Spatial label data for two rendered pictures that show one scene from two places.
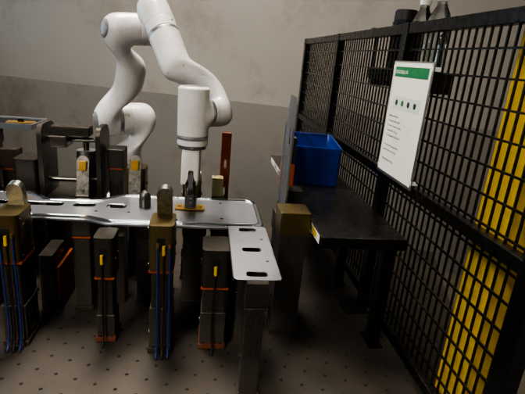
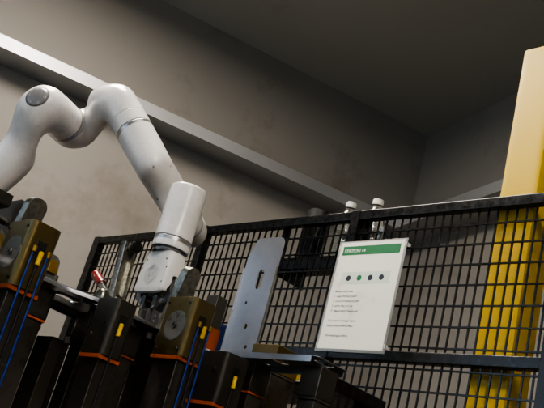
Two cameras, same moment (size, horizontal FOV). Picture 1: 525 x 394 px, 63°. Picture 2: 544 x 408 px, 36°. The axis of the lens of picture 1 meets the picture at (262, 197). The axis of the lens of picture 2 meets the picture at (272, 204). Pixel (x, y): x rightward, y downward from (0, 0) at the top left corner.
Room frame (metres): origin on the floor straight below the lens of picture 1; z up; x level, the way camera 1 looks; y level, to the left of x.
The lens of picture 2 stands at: (-0.45, 1.03, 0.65)
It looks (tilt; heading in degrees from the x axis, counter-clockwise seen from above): 22 degrees up; 327
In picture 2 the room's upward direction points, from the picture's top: 16 degrees clockwise
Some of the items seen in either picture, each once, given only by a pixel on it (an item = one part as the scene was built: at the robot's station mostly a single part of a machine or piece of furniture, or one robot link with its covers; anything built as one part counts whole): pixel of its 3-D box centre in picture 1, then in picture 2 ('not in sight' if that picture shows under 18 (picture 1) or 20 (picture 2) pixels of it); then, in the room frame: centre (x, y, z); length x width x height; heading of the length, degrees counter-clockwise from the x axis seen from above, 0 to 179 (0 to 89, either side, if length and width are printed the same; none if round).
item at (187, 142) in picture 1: (192, 140); (170, 247); (1.17, 0.20, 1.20); 0.09 x 0.08 x 0.03; 8
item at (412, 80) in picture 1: (405, 123); (363, 295); (1.15, -0.36, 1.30); 0.23 x 0.02 x 0.31; 8
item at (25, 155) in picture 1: (36, 212); not in sight; (1.31, 0.73, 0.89); 0.12 x 0.07 x 0.38; 8
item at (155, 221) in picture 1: (161, 287); (171, 390); (0.94, 0.23, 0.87); 0.12 x 0.07 x 0.35; 8
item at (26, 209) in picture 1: (15, 278); (2, 324); (0.92, 0.58, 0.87); 0.12 x 0.07 x 0.35; 8
